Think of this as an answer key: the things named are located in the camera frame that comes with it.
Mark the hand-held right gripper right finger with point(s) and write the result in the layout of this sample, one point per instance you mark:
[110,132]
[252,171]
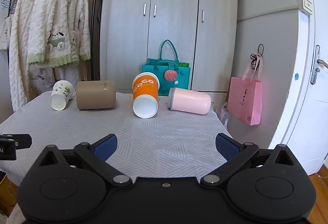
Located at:
[226,147]

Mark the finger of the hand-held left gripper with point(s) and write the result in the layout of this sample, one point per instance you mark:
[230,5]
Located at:
[23,140]

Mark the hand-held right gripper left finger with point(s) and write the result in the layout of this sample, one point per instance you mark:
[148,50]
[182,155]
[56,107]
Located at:
[106,146]

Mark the orange paper cup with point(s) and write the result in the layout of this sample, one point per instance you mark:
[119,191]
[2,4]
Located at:
[144,89]

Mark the tan cylindrical cup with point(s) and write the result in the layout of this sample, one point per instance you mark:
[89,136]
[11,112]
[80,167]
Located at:
[96,96]

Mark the pink cup with grey lid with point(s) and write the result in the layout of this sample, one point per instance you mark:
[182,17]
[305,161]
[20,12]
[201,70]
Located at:
[191,101]

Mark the white cup with green print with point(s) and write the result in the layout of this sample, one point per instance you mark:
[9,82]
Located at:
[62,92]

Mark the clear plastic bag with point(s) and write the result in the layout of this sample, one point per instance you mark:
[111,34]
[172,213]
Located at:
[225,113]

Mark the cardboard box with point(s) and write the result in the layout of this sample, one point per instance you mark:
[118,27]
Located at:
[6,188]

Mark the white patterned tablecloth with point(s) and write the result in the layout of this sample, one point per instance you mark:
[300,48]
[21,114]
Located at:
[153,137]

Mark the pink paper shopping bag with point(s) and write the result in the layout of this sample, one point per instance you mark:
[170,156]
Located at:
[244,101]

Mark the white printed pants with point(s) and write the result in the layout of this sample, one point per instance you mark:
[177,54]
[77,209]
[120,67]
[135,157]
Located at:
[64,75]

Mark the teal felt handbag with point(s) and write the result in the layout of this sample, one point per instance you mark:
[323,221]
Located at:
[185,78]

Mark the pink watermelon charm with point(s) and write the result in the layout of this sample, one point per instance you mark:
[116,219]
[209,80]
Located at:
[171,76]

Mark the white door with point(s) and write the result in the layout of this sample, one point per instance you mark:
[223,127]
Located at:
[315,124]

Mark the white fluffy robe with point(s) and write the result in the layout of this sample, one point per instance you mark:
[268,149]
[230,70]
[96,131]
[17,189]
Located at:
[20,47]

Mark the blue round sticker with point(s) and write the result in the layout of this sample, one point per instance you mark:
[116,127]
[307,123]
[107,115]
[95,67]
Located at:
[296,76]

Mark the white tote bag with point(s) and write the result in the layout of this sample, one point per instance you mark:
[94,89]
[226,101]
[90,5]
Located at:
[4,34]

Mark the white fluffy jacket green trim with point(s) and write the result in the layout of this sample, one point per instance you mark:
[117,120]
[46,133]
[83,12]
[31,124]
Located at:
[51,21]

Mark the grey wooden wardrobe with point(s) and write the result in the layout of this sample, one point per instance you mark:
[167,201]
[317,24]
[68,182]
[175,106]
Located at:
[174,8]

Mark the beige wall switch box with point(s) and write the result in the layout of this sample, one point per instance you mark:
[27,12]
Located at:
[305,4]

